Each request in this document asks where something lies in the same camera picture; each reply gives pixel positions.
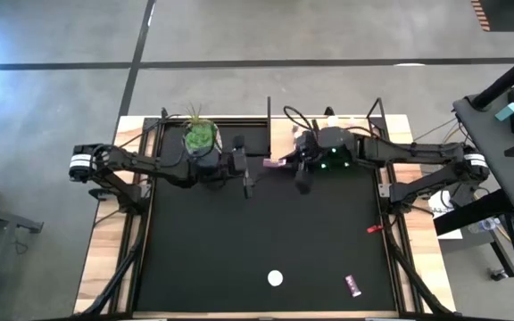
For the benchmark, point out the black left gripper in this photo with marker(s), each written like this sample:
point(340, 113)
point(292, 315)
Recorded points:
point(235, 164)

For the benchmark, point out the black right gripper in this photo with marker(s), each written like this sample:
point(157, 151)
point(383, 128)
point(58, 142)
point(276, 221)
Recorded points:
point(308, 153)

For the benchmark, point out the small orange pill bottle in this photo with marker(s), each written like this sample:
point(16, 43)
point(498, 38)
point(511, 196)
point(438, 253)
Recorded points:
point(333, 120)

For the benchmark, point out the pink bottle white cap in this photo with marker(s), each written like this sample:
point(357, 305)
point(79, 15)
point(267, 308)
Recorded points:
point(351, 119)

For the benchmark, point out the large orange pill bottle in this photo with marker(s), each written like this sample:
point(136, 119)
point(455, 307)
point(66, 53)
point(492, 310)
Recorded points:
point(275, 277)

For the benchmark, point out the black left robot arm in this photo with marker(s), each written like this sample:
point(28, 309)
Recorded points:
point(141, 165)

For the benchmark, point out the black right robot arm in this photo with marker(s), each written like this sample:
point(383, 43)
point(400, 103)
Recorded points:
point(417, 153)

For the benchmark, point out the green succulent plant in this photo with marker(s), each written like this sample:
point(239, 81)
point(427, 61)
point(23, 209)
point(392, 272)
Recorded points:
point(200, 136)

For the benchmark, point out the black table mat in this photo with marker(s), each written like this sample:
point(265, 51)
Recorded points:
point(239, 241)

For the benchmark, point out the red clip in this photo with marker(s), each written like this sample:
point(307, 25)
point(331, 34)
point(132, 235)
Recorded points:
point(374, 229)

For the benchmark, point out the white paper sheet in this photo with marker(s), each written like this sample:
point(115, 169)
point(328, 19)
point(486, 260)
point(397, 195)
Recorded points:
point(444, 223)

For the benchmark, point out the clear water bottle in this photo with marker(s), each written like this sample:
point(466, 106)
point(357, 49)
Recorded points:
point(484, 225)

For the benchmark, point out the teal box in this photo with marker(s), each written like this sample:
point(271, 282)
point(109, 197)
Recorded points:
point(507, 112)

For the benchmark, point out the black pole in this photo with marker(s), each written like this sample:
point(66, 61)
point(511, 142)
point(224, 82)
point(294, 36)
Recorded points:
point(507, 78)

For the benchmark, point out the small black object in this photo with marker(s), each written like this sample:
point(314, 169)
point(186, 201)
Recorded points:
point(498, 274)

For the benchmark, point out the striped floor mat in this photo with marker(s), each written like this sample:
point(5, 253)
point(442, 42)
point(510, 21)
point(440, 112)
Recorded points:
point(502, 13)

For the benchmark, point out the wooden shelf black frame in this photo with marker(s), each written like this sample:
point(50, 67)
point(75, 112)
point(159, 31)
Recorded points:
point(279, 142)

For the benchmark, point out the black metal rig frame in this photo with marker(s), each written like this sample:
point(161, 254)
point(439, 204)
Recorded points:
point(399, 276)

